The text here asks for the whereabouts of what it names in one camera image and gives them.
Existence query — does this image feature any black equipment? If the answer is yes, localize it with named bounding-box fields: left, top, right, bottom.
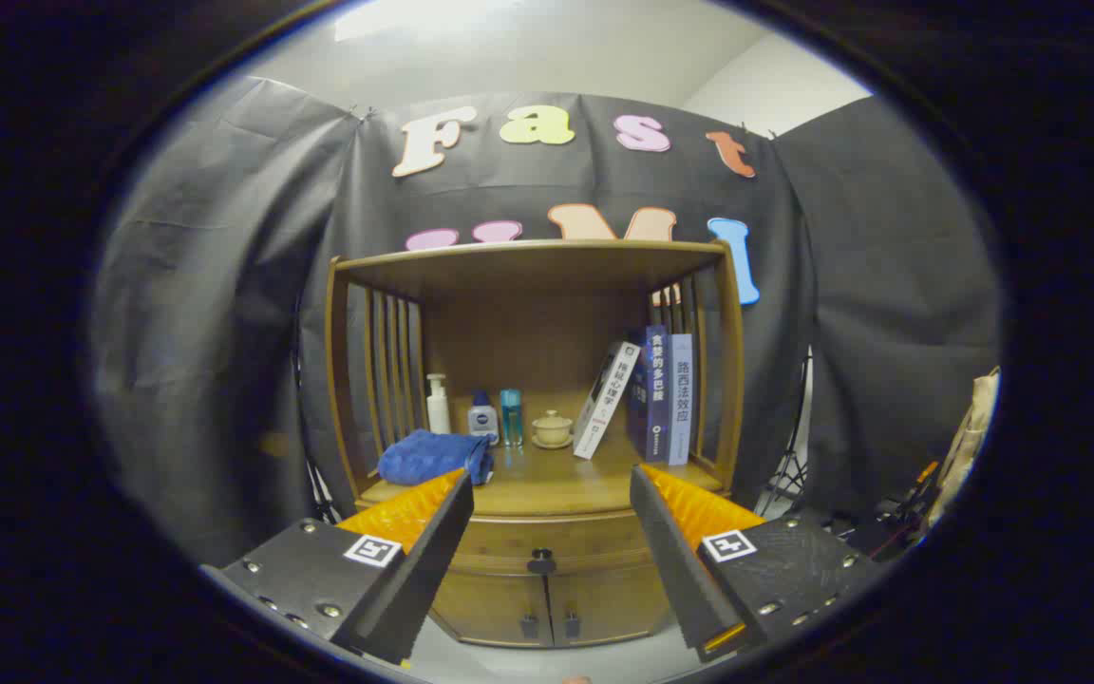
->
left=832, top=494, right=937, bottom=561

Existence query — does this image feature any wooden drawer with black knob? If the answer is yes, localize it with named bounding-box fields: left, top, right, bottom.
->
left=447, top=510, right=667, bottom=578

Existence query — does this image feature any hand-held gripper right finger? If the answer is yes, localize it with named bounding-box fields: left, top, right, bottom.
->
left=630, top=464, right=890, bottom=664

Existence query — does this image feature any wooden cabinet door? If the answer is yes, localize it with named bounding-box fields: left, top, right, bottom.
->
left=547, top=567, right=673, bottom=647
left=428, top=570, right=553, bottom=649

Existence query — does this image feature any blue towel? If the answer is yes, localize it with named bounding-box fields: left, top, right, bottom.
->
left=378, top=429, right=496, bottom=487

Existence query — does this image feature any white book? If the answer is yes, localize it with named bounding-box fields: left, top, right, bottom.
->
left=573, top=341, right=643, bottom=461

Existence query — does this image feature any dark blue book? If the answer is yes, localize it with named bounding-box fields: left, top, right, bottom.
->
left=625, top=325, right=670, bottom=464

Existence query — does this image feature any white bottle with blue cap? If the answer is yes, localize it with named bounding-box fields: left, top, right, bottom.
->
left=467, top=389, right=500, bottom=446

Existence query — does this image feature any pale lilac book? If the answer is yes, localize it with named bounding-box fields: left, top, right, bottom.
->
left=667, top=332, right=695, bottom=466

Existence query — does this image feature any white pump bottle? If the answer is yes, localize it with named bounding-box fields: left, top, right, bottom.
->
left=425, top=373, right=452, bottom=436

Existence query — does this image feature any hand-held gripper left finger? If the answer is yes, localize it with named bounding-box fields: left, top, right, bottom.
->
left=200, top=467, right=475, bottom=666

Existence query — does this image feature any wooden cabinet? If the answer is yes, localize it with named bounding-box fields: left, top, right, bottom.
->
left=324, top=237, right=747, bottom=649

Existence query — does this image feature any beige lidded cup with saucer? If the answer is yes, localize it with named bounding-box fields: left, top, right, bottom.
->
left=531, top=409, right=575, bottom=450

